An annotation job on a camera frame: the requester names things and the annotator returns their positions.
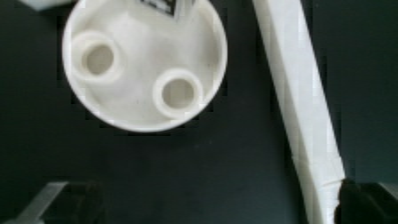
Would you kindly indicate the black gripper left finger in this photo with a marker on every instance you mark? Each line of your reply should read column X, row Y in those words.
column 66, row 204

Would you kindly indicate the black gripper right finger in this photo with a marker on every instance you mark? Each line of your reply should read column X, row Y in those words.
column 368, row 203

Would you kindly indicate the white round stool seat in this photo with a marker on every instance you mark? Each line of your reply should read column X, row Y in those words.
column 144, row 62

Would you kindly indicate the white stool leg with tag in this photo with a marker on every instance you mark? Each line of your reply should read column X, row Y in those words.
column 171, row 7

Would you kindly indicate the white obstacle fence wall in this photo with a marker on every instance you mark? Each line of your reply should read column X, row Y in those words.
column 302, row 103

